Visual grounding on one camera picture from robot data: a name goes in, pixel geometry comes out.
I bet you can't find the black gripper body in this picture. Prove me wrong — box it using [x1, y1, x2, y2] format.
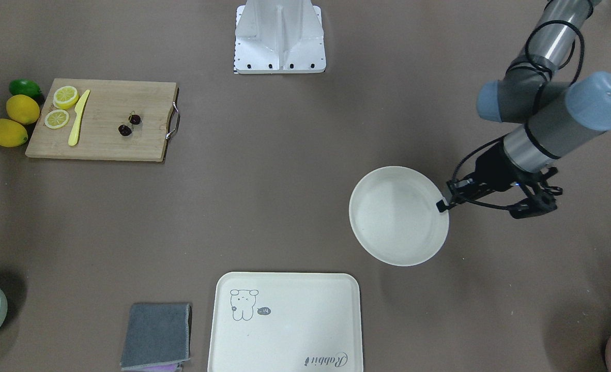
[446, 141, 563, 219]

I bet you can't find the cream round plate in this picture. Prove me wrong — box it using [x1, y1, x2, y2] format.
[348, 166, 449, 267]

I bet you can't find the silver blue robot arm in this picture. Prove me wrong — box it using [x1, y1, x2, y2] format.
[436, 1, 611, 219]

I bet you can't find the cream rectangular tray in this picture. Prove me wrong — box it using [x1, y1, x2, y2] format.
[208, 272, 364, 371]

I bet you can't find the grey folded cloth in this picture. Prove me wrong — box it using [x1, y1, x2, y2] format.
[120, 302, 191, 371]

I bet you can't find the bamboo cutting board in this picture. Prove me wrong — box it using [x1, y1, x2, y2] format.
[26, 78, 180, 162]

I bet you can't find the yellow plastic knife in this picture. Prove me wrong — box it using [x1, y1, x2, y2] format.
[68, 89, 90, 147]

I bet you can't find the lemon slice upper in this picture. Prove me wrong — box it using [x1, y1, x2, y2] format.
[53, 85, 80, 111]

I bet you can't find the lemon slice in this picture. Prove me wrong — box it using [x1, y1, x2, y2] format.
[44, 109, 71, 129]
[53, 85, 80, 111]

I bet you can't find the lemon slice lower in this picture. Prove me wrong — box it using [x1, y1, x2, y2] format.
[44, 109, 71, 129]

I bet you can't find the green lime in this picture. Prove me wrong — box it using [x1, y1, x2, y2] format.
[8, 79, 43, 100]

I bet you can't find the yellow lemon near lime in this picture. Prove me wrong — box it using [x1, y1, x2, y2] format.
[6, 95, 40, 126]

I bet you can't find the yellow lemon outer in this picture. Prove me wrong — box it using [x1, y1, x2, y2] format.
[0, 118, 29, 148]

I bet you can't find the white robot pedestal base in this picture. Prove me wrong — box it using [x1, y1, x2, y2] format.
[233, 1, 327, 74]

